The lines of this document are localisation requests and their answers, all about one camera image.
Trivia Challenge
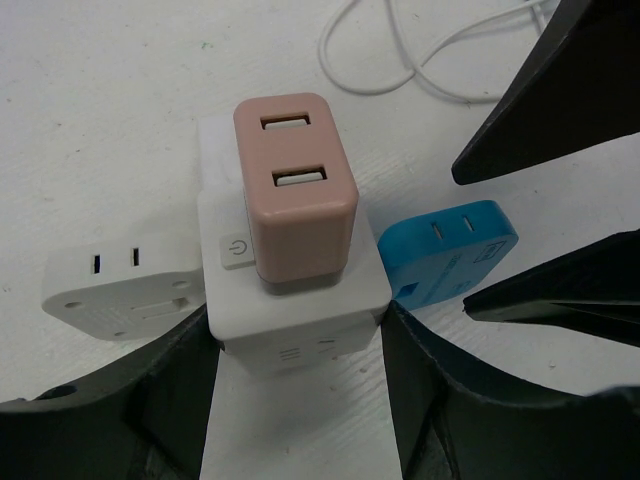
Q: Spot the pink dual usb charger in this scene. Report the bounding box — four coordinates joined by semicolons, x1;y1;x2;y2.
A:
233;93;359;294

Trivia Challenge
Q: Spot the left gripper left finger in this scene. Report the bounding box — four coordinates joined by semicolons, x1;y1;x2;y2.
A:
1;307;220;479

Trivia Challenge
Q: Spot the white cube power socket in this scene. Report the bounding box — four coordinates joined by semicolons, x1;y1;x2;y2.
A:
197;114;391;374

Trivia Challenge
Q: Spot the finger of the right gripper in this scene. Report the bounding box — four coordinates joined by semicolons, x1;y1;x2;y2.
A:
463;230;639;346
451;0;639;185

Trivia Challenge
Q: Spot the white square plug adapter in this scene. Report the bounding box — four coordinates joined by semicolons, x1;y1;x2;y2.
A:
41;233;205;341

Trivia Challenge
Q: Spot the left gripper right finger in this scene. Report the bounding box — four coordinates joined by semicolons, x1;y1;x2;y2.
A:
381;302;639;479

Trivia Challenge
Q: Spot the blue square plug adapter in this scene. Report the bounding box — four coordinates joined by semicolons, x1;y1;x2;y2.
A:
378;200;519;310

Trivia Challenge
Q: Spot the white usb cable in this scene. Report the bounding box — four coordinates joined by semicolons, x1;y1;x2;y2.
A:
318;0;556;105

